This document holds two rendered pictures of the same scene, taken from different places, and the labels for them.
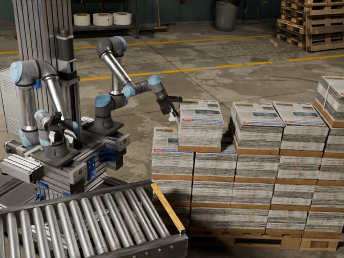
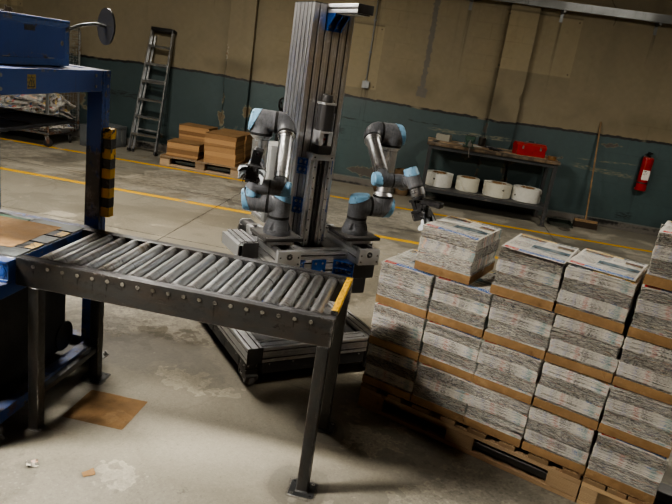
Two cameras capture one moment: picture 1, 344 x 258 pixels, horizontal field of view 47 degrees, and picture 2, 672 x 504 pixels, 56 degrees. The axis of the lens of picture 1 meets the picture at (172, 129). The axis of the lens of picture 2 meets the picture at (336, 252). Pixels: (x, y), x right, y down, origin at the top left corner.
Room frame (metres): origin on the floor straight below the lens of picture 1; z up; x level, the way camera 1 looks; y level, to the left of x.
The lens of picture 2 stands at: (-0.41, -1.25, 1.74)
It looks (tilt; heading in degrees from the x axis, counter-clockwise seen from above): 17 degrees down; 31
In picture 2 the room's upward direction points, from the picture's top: 8 degrees clockwise
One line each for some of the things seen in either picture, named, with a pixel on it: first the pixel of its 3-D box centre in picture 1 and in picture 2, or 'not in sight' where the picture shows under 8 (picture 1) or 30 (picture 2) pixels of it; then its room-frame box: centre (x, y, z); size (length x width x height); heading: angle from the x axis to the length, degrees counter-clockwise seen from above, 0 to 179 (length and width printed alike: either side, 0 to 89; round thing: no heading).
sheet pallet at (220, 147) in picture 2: not in sight; (210, 148); (6.38, 5.28, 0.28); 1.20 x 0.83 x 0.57; 114
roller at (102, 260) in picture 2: not in sight; (111, 257); (1.33, 0.97, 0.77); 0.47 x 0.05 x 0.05; 24
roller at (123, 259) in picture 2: not in sight; (125, 259); (1.35, 0.91, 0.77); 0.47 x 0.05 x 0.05; 24
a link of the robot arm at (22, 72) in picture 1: (28, 105); (259, 161); (2.14, 0.86, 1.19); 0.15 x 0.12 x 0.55; 126
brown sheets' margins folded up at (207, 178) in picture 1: (227, 190); (485, 365); (2.50, -0.45, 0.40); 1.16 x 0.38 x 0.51; 92
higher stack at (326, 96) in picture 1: (328, 167); (654, 373); (2.52, -1.18, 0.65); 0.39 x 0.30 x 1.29; 2
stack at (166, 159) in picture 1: (227, 188); (486, 362); (2.50, -0.45, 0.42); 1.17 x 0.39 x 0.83; 92
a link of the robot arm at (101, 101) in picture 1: (103, 104); (359, 204); (2.66, 0.51, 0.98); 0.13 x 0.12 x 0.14; 138
